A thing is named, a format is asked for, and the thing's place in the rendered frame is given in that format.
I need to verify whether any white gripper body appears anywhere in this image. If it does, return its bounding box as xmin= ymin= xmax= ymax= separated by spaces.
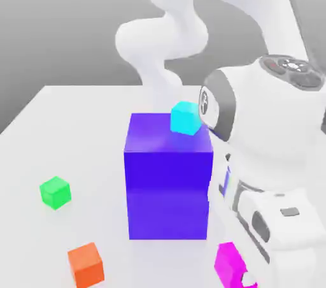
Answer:
xmin=235 ymin=212 xmax=326 ymax=288

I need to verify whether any small magenta cube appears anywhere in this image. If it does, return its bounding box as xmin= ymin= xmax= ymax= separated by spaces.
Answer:
xmin=213 ymin=241 xmax=259 ymax=288

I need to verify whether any small orange cube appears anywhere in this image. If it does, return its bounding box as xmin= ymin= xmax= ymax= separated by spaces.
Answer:
xmin=67 ymin=241 xmax=106 ymax=288

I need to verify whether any small cyan cube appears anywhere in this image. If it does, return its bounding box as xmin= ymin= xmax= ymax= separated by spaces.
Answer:
xmin=169 ymin=101 xmax=202 ymax=136

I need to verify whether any small green cube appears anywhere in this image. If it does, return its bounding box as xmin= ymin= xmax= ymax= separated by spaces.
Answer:
xmin=39 ymin=175 xmax=73 ymax=211

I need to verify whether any large blue box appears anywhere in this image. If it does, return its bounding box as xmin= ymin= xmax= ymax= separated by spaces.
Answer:
xmin=124 ymin=112 xmax=214 ymax=241

